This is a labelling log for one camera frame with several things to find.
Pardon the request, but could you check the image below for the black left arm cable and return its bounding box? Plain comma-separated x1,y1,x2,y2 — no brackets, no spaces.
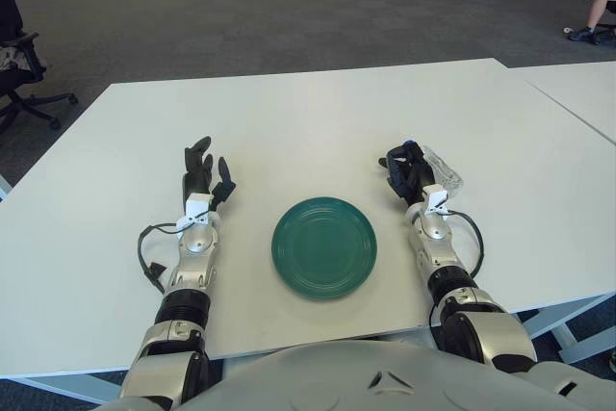
137,222,187,295

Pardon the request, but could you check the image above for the clear bottle blue cap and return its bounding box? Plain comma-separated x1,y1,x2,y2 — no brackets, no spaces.
403,140,466,201

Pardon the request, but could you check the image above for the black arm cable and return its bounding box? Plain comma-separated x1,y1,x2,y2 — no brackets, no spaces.
445,210,484,282
137,222,187,295

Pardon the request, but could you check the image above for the grey robot torso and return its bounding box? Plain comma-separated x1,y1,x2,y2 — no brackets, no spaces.
103,338,616,411

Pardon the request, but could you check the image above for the black office chair with jacket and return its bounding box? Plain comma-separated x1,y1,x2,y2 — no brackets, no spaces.
0,0,79,136

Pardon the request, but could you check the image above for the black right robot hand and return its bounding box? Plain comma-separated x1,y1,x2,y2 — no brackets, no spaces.
377,141,437,206

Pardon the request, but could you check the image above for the green round plate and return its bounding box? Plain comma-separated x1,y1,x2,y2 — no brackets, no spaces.
270,196,379,300

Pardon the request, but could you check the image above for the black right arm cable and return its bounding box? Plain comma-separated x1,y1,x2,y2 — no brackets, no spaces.
445,210,484,282

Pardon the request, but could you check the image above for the seated person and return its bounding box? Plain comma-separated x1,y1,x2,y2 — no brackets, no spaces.
567,0,616,46

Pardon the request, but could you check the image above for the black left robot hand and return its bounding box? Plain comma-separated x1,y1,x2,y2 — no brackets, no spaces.
181,136,238,213

